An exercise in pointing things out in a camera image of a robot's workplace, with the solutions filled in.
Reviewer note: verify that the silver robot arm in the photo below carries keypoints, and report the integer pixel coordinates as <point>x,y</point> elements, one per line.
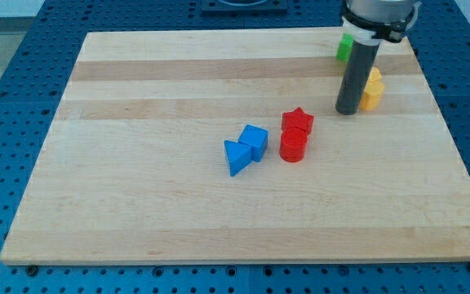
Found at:
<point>372,21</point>

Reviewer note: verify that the blue triangular prism block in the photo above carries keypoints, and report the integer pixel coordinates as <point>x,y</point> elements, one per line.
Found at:
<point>238,156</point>

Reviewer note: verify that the blue cube block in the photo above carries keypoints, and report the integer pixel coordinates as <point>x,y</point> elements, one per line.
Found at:
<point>257,139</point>

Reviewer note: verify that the red cylinder block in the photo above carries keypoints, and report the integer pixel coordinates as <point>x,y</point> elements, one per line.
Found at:
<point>293,144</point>

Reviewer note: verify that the light wooden board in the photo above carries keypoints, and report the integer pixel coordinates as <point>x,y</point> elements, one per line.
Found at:
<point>133,170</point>

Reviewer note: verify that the red star block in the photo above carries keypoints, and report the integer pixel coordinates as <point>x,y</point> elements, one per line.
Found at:
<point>297,118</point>

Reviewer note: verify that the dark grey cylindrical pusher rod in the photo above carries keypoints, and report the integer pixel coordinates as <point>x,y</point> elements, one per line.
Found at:
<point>357,72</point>

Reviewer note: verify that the yellow rounded block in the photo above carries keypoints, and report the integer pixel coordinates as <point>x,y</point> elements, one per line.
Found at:
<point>372,95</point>

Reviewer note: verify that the green block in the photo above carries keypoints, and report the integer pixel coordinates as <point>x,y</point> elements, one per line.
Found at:
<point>345,47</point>

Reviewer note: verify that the yellow hexagon block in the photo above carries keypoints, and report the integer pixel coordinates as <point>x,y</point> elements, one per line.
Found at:
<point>375,75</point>

